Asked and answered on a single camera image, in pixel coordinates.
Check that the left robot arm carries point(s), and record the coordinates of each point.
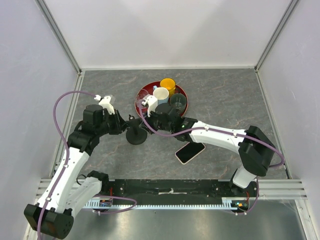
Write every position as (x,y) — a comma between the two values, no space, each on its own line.
(55,211)

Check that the black phone stand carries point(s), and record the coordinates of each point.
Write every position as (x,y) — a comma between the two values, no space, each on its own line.
(135,134)

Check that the red round tray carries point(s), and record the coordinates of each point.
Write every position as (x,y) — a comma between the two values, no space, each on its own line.
(149,88)

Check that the dark green glass mug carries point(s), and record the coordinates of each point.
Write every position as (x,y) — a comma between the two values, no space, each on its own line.
(178,101)

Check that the yellow mug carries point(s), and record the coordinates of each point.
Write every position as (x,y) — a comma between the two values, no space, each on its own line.
(169,84)

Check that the phone with pink case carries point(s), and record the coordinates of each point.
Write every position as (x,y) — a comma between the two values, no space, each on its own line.
(189,152)

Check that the slotted cable duct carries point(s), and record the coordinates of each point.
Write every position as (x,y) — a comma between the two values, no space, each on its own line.
(98,204)

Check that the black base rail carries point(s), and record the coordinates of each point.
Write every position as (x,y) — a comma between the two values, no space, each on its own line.
(160,192)

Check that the light blue mug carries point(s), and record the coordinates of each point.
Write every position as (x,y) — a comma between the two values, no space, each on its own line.
(161,94)

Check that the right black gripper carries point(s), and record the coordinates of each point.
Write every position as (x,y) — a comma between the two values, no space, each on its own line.
(152,114)

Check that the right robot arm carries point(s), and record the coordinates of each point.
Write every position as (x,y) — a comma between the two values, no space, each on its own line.
(255,149)

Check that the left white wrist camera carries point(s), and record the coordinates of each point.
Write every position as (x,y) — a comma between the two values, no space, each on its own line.
(106,102)

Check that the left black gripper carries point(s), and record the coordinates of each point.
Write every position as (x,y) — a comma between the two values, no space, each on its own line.
(121,125)

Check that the clear plastic cup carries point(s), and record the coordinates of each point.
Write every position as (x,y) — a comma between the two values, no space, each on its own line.
(142,95)

